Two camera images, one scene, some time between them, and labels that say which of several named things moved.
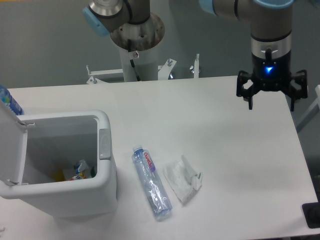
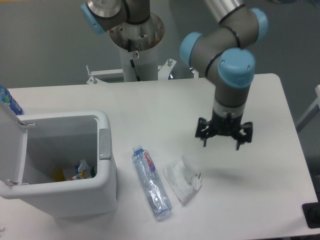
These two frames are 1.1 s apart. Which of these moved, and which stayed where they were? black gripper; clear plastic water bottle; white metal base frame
Moved: black gripper
Stayed: white metal base frame; clear plastic water bottle
